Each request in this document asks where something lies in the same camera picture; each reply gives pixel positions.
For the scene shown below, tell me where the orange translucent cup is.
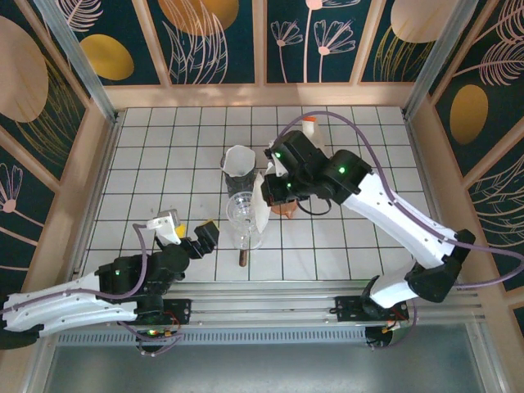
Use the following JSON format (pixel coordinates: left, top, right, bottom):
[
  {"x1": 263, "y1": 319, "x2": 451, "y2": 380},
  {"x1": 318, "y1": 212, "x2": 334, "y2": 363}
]
[{"x1": 269, "y1": 200, "x2": 299, "y2": 221}]

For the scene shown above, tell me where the aluminium side rail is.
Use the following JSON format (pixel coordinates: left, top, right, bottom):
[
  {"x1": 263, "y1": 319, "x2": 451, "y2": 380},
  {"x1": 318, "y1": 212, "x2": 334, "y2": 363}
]
[
  {"x1": 403, "y1": 110, "x2": 451, "y2": 263},
  {"x1": 67, "y1": 116, "x2": 124, "y2": 287}
]

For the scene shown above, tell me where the clear glass dripper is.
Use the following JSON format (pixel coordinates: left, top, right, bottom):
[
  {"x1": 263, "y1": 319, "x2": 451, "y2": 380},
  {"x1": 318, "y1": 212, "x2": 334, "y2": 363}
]
[{"x1": 224, "y1": 191, "x2": 265, "y2": 237}]

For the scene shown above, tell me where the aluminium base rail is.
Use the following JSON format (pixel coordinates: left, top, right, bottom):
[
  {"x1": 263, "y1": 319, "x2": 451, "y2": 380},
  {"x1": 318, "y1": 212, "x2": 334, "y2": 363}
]
[{"x1": 43, "y1": 280, "x2": 481, "y2": 331}]

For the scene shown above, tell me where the grey dripper brown handle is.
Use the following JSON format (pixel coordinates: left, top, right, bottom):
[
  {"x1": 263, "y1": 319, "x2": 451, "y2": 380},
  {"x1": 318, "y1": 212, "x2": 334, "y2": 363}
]
[{"x1": 224, "y1": 163, "x2": 260, "y2": 200}]

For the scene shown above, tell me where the orange white filter pack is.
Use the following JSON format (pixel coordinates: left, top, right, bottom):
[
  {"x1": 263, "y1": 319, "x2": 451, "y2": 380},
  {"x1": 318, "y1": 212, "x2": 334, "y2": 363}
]
[{"x1": 301, "y1": 115, "x2": 329, "y2": 159}]

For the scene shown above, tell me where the perforated metal strip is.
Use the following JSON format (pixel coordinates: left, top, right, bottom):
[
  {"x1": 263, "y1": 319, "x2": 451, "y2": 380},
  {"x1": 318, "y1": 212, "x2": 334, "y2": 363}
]
[{"x1": 56, "y1": 328, "x2": 369, "y2": 346}]

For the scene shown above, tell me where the aluminium frame post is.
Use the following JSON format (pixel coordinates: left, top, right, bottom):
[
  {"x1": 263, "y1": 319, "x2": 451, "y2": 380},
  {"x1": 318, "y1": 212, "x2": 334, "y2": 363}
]
[
  {"x1": 32, "y1": 0, "x2": 120, "y2": 124},
  {"x1": 403, "y1": 0, "x2": 480, "y2": 120}
]

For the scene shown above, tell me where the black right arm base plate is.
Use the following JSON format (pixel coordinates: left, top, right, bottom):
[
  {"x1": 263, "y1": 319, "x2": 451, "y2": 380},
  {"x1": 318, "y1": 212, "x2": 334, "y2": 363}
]
[{"x1": 334, "y1": 295, "x2": 410, "y2": 324}]

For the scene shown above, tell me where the short purple cable loop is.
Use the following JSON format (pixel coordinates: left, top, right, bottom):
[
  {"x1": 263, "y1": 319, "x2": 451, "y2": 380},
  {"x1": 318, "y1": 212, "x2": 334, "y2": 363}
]
[
  {"x1": 366, "y1": 305, "x2": 419, "y2": 352},
  {"x1": 134, "y1": 325, "x2": 192, "y2": 358}
]

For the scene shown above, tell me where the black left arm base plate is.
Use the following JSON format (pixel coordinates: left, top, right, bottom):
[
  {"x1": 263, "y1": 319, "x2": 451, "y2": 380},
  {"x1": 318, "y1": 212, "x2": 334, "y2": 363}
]
[{"x1": 161, "y1": 297, "x2": 193, "y2": 328}]

